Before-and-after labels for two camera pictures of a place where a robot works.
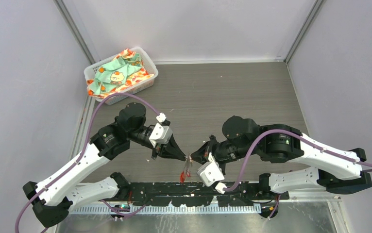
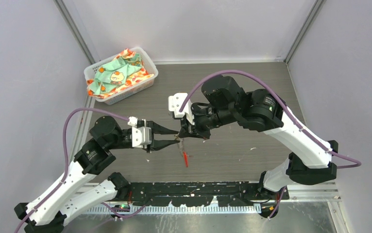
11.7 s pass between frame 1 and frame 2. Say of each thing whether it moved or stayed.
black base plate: stayed
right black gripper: moved
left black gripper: moved
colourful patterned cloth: stayed
